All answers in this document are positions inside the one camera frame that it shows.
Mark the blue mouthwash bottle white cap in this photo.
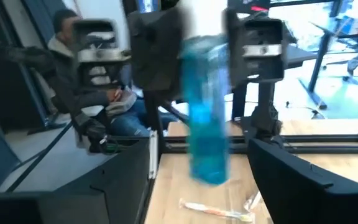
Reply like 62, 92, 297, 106
180, 35, 231, 187

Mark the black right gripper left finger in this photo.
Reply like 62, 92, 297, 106
0, 138, 155, 224

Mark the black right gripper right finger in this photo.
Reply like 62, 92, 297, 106
249, 138, 358, 224

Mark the black aluminium frame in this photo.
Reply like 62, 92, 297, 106
149, 129, 358, 180

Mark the black office desk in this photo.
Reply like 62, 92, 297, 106
298, 0, 343, 110

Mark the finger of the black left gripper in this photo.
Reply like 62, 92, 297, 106
224, 8, 245, 90
126, 5, 186, 101

